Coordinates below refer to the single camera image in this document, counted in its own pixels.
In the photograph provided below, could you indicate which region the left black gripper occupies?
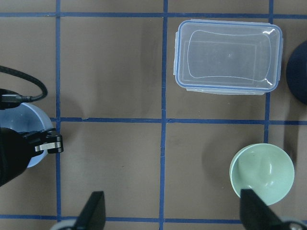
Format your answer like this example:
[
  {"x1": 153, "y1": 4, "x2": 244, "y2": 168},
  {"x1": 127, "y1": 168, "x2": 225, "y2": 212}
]
[{"x1": 0, "y1": 127, "x2": 64, "y2": 186}]

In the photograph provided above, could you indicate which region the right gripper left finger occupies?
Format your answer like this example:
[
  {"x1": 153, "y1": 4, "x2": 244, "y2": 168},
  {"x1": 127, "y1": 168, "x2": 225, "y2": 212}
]
[{"x1": 74, "y1": 191, "x2": 106, "y2": 230}]

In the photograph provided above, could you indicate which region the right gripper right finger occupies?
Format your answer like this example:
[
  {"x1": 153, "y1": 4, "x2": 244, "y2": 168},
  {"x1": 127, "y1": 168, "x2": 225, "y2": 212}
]
[{"x1": 239, "y1": 189, "x2": 288, "y2": 230}]

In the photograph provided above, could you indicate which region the blue bowl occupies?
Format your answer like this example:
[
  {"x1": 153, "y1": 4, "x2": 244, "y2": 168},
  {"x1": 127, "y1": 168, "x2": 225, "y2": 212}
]
[{"x1": 0, "y1": 103, "x2": 54, "y2": 172}]

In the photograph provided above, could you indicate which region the green bowl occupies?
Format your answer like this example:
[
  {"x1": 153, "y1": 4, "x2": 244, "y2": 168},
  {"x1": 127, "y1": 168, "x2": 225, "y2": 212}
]
[{"x1": 229, "y1": 143, "x2": 295, "y2": 206}]

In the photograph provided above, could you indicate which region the dark blue saucepan with lid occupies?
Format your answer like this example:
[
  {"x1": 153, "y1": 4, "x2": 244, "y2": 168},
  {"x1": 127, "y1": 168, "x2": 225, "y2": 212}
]
[{"x1": 286, "y1": 41, "x2": 307, "y2": 105}]

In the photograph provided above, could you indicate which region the clear plastic food container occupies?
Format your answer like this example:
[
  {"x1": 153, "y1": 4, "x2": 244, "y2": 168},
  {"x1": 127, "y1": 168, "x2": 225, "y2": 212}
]
[{"x1": 173, "y1": 19, "x2": 283, "y2": 95}]

